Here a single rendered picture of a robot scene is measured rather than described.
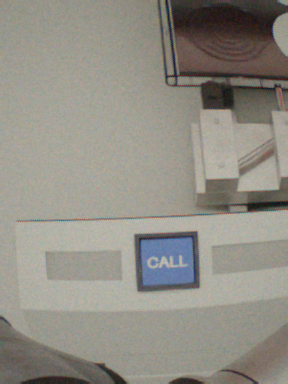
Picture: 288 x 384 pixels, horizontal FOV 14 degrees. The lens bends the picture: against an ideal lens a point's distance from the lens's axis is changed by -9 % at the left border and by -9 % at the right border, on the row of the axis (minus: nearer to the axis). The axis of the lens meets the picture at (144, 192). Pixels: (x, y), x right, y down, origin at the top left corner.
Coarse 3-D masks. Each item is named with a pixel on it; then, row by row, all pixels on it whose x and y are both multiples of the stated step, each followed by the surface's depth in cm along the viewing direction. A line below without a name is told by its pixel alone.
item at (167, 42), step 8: (160, 0) 131; (160, 8) 131; (168, 8) 131; (160, 16) 130; (168, 16) 130; (160, 24) 129; (168, 24) 129; (160, 32) 129; (168, 32) 129; (168, 40) 128; (168, 48) 127; (168, 56) 127; (168, 64) 126; (168, 72) 126; (176, 72) 126; (168, 80) 125
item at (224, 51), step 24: (192, 0) 132; (216, 0) 132; (240, 0) 132; (264, 0) 132; (192, 24) 130; (216, 24) 130; (240, 24) 130; (264, 24) 130; (192, 48) 128; (216, 48) 128; (240, 48) 128; (264, 48) 128; (192, 72) 126; (216, 72) 126; (240, 72) 126; (264, 72) 127
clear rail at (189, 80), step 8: (176, 80) 125; (184, 80) 125; (192, 80) 125; (200, 80) 125; (208, 80) 125; (216, 80) 125; (224, 80) 125; (232, 80) 125; (248, 80) 126; (256, 80) 126; (264, 80) 126; (272, 80) 126; (280, 80) 126; (248, 88) 126; (256, 88) 126; (264, 88) 126; (272, 88) 126
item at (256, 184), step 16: (192, 128) 125; (240, 128) 125; (256, 128) 125; (192, 144) 125; (240, 144) 124; (256, 144) 124; (192, 160) 126; (256, 160) 124; (272, 160) 124; (240, 176) 123; (256, 176) 123; (272, 176) 123; (208, 192) 122; (224, 192) 122; (240, 192) 122; (256, 192) 122; (272, 192) 122
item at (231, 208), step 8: (224, 88) 131; (232, 88) 131; (224, 96) 131; (232, 96) 131; (224, 104) 130; (232, 104) 130; (232, 112) 130; (232, 120) 129; (232, 208) 124; (240, 208) 124
